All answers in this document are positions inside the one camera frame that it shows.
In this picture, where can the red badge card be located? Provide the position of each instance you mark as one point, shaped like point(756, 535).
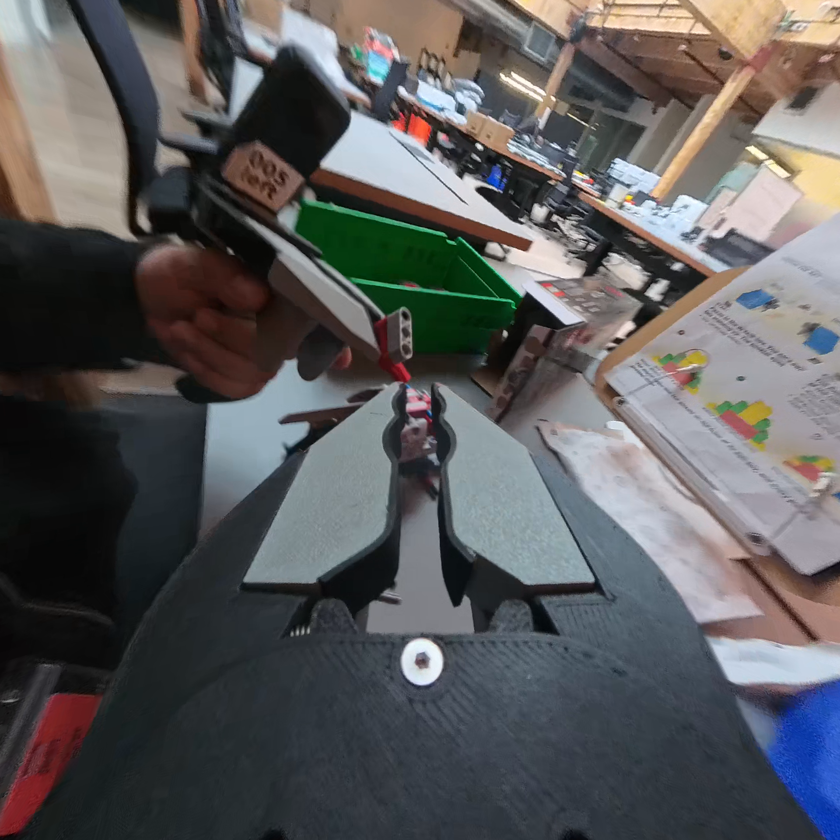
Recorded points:
point(52, 754)

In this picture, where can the lego instruction booklet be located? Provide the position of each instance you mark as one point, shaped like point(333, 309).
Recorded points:
point(741, 394)

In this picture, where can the person's left hand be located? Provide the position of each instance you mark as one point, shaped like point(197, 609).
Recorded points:
point(197, 308)

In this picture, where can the black office chair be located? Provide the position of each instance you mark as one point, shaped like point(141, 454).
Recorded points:
point(131, 98)

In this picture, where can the small cardboard piece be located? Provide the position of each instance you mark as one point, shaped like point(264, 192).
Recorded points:
point(482, 380)

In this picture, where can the person's left forearm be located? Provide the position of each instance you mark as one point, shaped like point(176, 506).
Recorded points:
point(65, 295)

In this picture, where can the wooden support post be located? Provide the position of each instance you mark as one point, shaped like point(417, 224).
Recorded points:
point(702, 131)

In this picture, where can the green plastic bin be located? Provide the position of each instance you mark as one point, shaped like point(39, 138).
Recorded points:
point(407, 315)

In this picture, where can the red and white lego model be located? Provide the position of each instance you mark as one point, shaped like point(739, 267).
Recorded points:
point(417, 426)

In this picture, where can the person's black jacket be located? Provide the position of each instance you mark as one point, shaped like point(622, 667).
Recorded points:
point(65, 492)

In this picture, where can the white paper envelope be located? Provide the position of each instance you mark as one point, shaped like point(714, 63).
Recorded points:
point(774, 659)

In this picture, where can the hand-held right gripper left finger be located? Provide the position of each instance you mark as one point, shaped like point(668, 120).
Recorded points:
point(321, 512)

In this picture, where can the brown spotted cardboard box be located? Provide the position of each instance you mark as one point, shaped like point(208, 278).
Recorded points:
point(564, 341)

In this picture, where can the white patterned paper bag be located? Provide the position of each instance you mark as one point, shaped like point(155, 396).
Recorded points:
point(643, 505)

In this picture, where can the grey table with wooden edge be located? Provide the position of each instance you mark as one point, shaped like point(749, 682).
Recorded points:
point(380, 164)

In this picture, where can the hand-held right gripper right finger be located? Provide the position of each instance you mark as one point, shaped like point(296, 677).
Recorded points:
point(518, 518)

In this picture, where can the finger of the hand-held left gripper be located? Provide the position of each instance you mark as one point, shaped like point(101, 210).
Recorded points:
point(321, 302)

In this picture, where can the long cluttered workbench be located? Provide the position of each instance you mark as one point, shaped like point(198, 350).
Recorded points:
point(656, 229)

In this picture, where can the grey and red lego beam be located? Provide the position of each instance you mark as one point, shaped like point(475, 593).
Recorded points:
point(399, 334)

